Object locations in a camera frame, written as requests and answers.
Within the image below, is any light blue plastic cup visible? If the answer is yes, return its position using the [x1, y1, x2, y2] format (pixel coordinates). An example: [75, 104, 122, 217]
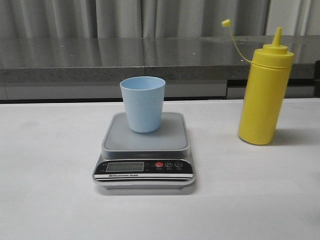
[120, 76, 166, 133]

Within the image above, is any yellow squeeze bottle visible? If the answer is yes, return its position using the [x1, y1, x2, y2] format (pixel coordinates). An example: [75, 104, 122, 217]
[221, 19, 295, 146]

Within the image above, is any digital kitchen scale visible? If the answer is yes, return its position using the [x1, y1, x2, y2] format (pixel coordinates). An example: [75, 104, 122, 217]
[92, 112, 196, 189]

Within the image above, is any grey stone counter ledge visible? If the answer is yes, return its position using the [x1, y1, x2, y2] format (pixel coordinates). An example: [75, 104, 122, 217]
[0, 34, 320, 83]

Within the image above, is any grey curtain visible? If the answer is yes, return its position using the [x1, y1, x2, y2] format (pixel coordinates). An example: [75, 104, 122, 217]
[0, 0, 320, 39]

